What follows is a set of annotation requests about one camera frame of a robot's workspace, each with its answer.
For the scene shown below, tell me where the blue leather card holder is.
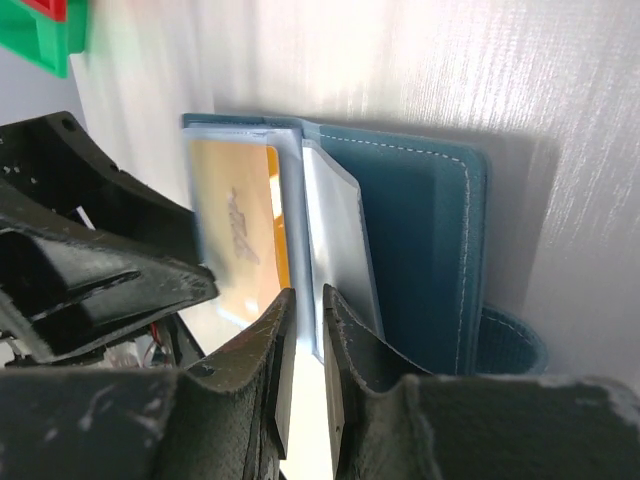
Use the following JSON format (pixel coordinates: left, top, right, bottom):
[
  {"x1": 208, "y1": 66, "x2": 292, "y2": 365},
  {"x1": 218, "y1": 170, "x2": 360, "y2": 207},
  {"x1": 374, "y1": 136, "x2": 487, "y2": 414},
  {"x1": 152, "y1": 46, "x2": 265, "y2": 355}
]
[{"x1": 183, "y1": 113, "x2": 547, "y2": 375}]

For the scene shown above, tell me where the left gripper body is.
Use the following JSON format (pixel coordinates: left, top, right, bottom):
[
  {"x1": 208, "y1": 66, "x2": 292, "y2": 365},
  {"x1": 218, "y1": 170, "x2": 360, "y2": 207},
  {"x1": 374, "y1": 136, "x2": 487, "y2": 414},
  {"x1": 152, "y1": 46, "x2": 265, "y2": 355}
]
[{"x1": 1, "y1": 115, "x2": 100, "y2": 364}]

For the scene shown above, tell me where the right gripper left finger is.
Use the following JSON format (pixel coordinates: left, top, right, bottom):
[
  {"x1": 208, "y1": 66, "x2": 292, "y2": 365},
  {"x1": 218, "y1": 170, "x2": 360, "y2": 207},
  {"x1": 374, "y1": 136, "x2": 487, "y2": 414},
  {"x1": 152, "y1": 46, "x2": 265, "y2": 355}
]
[{"x1": 1, "y1": 288, "x2": 296, "y2": 479}]

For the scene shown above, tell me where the gold credit card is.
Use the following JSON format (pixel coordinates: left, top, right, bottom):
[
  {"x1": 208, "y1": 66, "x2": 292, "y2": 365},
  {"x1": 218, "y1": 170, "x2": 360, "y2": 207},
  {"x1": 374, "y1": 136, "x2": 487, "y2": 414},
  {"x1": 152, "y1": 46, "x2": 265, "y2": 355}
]
[{"x1": 188, "y1": 139, "x2": 291, "y2": 327}]

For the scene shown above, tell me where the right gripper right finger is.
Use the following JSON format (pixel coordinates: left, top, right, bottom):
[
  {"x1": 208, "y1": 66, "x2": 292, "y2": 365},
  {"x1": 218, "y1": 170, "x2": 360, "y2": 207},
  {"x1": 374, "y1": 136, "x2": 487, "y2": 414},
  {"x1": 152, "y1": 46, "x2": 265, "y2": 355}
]
[{"x1": 323, "y1": 286, "x2": 639, "y2": 479}]

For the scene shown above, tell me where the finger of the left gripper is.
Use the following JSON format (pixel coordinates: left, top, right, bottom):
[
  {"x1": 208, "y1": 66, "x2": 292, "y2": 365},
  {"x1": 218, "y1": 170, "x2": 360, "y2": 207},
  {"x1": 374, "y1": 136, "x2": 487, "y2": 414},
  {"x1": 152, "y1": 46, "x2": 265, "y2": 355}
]
[
  {"x1": 1, "y1": 215, "x2": 218, "y2": 360},
  {"x1": 49, "y1": 112, "x2": 200, "y2": 265}
]

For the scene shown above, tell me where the green plastic bin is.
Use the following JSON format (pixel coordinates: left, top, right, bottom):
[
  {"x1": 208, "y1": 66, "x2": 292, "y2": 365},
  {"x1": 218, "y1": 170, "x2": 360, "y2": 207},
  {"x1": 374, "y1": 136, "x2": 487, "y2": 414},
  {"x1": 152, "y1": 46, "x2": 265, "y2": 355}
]
[{"x1": 1, "y1": 1, "x2": 90, "y2": 78}]

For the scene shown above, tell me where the red plastic bin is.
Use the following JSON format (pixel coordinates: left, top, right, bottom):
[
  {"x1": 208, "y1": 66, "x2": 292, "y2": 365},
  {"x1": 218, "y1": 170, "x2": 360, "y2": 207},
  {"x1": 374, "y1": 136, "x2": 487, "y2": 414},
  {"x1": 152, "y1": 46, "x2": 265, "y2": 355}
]
[{"x1": 21, "y1": 0, "x2": 68, "y2": 22}]

